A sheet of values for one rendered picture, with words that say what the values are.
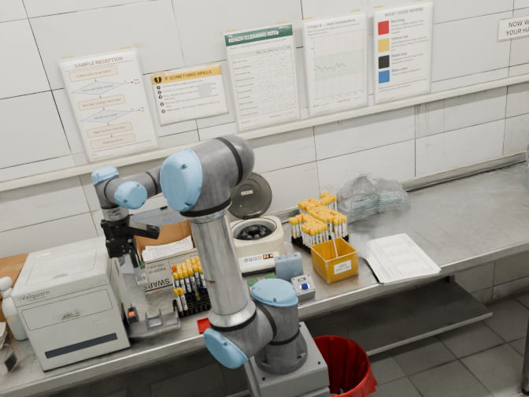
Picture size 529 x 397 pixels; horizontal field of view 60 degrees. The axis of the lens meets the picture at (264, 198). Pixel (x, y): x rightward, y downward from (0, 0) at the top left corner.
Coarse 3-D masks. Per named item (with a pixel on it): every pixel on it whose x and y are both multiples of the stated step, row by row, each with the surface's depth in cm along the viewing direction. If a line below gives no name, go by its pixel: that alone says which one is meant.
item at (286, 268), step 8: (280, 256) 171; (288, 256) 170; (296, 256) 169; (280, 264) 168; (288, 264) 168; (296, 264) 169; (280, 272) 169; (288, 272) 170; (296, 272) 170; (288, 280) 171
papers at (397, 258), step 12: (372, 240) 189; (384, 240) 187; (396, 240) 186; (408, 240) 185; (372, 252) 180; (384, 252) 179; (396, 252) 178; (408, 252) 177; (420, 252) 176; (372, 264) 173; (384, 264) 172; (396, 264) 170; (408, 264) 169; (420, 264) 168; (432, 264) 167; (384, 276) 164; (396, 276) 163; (408, 276) 162; (420, 276) 163
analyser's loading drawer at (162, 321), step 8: (160, 312) 154; (176, 312) 154; (144, 320) 156; (152, 320) 156; (160, 320) 151; (168, 320) 154; (176, 320) 154; (128, 328) 153; (136, 328) 152; (144, 328) 152; (152, 328) 151; (160, 328) 152; (128, 336) 150
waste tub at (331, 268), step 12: (336, 240) 178; (312, 252) 174; (324, 252) 178; (348, 252) 174; (324, 264) 165; (336, 264) 165; (348, 264) 167; (324, 276) 168; (336, 276) 167; (348, 276) 169
